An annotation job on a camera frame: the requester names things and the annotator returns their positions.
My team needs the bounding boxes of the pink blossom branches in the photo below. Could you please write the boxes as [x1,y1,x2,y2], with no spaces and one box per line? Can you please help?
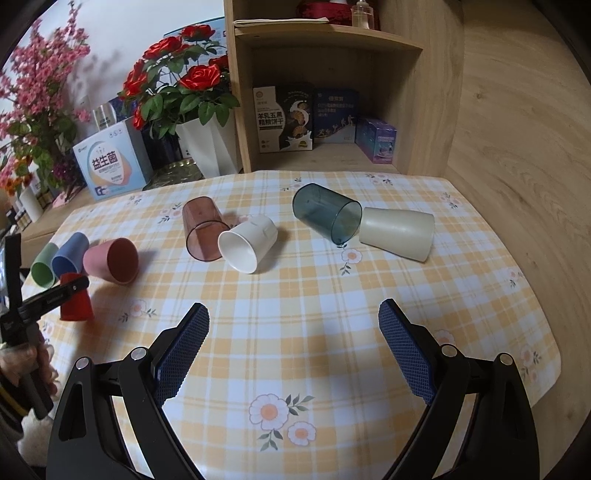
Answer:
[0,4,93,185]

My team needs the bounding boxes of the silver box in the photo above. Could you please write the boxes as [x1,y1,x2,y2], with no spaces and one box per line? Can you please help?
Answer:
[92,102,118,130]

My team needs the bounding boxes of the white cup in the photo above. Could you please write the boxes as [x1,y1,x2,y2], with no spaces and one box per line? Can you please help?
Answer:
[217,215,279,274]

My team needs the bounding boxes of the blue printed box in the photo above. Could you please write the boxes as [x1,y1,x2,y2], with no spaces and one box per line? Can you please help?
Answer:
[313,89,360,144]

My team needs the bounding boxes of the wooden shelf unit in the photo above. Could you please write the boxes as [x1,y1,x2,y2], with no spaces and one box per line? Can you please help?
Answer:
[223,0,465,176]

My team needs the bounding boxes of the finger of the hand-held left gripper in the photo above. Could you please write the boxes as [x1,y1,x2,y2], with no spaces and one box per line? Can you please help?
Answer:
[18,276,90,320]

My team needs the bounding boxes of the blue cup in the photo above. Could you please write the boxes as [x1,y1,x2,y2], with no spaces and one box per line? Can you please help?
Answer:
[51,232,90,282]

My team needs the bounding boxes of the red round tin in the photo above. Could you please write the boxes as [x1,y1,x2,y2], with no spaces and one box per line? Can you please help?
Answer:
[295,0,354,26]

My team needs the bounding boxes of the dark blue box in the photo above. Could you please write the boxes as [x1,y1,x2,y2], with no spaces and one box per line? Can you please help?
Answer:
[141,124,185,171]

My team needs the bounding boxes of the dark teal transparent cup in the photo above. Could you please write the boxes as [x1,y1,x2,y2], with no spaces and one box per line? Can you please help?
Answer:
[292,183,363,246]

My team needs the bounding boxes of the green gold patterned tin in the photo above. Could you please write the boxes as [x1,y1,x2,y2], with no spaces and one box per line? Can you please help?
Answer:
[142,159,204,191]

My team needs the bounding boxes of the yellow plaid floral tablecloth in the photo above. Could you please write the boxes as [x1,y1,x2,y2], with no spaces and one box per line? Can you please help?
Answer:
[21,170,561,480]

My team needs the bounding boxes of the white faceted vase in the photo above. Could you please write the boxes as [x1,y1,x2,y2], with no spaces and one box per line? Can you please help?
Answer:
[175,117,243,178]

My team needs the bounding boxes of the person's left hand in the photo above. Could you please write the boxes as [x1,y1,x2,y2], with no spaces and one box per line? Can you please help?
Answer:
[0,342,61,398]

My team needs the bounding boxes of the pink cup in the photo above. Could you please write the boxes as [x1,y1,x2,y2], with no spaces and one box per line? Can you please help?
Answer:
[82,237,139,284]

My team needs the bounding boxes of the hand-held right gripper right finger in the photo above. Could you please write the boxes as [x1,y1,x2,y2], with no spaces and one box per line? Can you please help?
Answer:
[378,298,541,480]

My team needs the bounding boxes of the beige cup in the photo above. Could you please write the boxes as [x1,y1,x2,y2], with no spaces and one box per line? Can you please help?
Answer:
[358,207,436,263]

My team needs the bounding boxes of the red cup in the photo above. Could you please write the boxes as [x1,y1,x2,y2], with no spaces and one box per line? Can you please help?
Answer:
[59,272,95,321]

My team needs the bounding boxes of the black and white biscuit box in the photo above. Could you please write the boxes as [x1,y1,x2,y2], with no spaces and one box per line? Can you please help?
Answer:
[253,83,315,154]

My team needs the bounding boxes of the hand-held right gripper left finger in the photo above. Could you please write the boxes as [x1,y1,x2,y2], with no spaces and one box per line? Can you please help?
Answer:
[46,302,211,480]

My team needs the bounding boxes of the orange flowers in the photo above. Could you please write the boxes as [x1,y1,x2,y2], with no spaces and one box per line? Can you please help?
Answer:
[0,157,33,195]

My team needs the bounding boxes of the person's left forearm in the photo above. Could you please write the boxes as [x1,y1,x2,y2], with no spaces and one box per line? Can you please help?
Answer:
[0,383,54,467]

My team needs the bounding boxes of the white and blue box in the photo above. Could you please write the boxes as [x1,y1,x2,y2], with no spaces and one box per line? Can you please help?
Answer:
[72,119,154,201]

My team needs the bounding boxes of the green cup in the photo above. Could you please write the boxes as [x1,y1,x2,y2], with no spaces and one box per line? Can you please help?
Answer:
[31,242,61,289]

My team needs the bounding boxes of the clear glass bottle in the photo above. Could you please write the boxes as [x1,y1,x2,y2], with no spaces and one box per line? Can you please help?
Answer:
[351,0,375,29]

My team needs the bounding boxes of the purple box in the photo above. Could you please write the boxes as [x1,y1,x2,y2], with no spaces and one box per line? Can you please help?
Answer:
[355,117,398,165]

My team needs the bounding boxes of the red rose bouquet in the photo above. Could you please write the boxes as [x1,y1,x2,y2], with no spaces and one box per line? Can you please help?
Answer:
[117,24,241,139]

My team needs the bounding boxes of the stack of papers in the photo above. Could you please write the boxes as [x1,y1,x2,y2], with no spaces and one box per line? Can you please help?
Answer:
[233,16,331,26]

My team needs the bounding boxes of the brown transparent cup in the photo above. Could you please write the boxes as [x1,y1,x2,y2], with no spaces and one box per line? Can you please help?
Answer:
[181,196,232,263]

